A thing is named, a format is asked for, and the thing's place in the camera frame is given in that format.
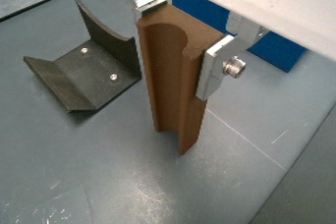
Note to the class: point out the dark grey curved fixture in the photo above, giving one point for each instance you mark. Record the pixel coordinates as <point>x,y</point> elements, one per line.
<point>95,72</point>

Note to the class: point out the brown arch block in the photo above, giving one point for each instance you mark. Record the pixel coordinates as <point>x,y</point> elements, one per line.
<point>174,41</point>

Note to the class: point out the blue shape sorting board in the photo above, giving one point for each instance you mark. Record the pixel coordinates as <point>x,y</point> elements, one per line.
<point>268,45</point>

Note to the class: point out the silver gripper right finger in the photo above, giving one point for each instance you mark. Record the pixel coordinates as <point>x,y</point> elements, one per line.
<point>222,62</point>

